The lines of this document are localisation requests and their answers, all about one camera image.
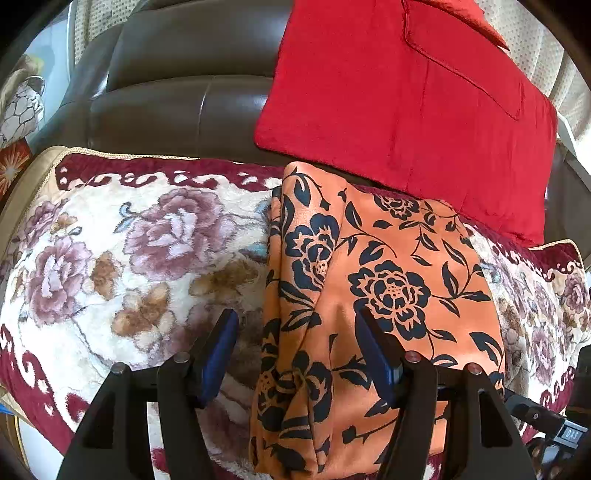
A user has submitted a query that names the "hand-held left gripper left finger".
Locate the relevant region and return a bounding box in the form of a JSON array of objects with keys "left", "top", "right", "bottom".
[{"left": 55, "top": 309, "right": 240, "bottom": 480}]

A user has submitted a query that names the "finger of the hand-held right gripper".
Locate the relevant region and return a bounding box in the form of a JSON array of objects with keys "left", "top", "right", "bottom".
[{"left": 505, "top": 390, "right": 567, "bottom": 428}]

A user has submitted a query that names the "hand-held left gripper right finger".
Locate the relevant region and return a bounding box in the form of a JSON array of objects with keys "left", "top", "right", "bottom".
[{"left": 356, "top": 305, "right": 533, "bottom": 480}]

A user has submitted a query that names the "orange floral cloth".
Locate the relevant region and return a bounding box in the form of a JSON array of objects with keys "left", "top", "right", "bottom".
[{"left": 249, "top": 161, "right": 507, "bottom": 479}]

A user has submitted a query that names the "maroon white floral blanket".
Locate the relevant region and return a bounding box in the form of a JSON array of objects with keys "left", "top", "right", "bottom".
[{"left": 0, "top": 147, "right": 591, "bottom": 480}]

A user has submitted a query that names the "large red cushion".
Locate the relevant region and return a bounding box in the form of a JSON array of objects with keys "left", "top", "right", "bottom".
[{"left": 254, "top": 0, "right": 558, "bottom": 248}]

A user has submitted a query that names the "red patterned cloth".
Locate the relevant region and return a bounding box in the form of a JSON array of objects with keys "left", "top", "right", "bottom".
[{"left": 0, "top": 141, "right": 33, "bottom": 195}]

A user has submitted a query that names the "dark brown leather sofa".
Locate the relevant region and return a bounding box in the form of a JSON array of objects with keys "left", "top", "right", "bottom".
[{"left": 34, "top": 0, "right": 591, "bottom": 250}]

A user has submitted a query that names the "white crackle pattern vase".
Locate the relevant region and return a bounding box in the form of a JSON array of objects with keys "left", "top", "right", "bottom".
[{"left": 0, "top": 76, "right": 45, "bottom": 148}]

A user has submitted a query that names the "white dotted curtain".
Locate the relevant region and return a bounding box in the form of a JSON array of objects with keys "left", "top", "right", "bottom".
[
  {"left": 480, "top": 0, "right": 591, "bottom": 139},
  {"left": 69, "top": 0, "right": 154, "bottom": 62}
]

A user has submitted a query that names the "small red cushion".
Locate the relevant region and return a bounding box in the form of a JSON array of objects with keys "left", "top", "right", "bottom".
[{"left": 411, "top": 0, "right": 511, "bottom": 51}]

